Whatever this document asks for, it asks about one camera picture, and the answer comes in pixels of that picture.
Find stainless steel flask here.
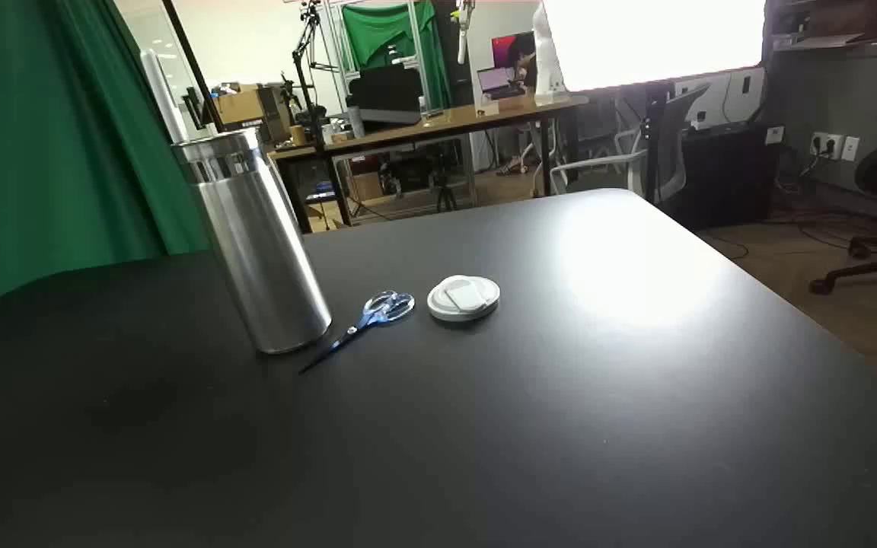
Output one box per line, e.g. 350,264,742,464
170,123,336,359

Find white round flask lid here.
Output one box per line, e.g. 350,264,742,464
422,270,506,329

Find small black tripod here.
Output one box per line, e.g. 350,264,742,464
433,163,462,214

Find wooden desk with black legs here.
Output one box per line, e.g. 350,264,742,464
268,90,593,230

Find black computer monitor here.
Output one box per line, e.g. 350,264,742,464
344,63,427,130

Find monitor with pink screen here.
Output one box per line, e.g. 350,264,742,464
472,26,542,102

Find green cloth hanging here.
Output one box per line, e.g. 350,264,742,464
340,0,450,102

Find cardboard box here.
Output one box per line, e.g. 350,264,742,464
210,86,268,130

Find grey office chair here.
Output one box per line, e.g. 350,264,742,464
548,86,710,200

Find black cabinet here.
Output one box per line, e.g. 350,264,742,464
680,118,781,227

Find bright studio light panel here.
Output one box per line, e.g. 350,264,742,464
539,0,770,96

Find black slanted stand pole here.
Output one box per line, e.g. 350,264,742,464
161,0,222,133

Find green backdrop curtain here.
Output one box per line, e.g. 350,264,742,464
0,0,212,317

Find blue handled scissors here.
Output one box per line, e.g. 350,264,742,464
297,288,420,377

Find white wall socket pair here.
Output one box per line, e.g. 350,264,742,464
810,130,861,163

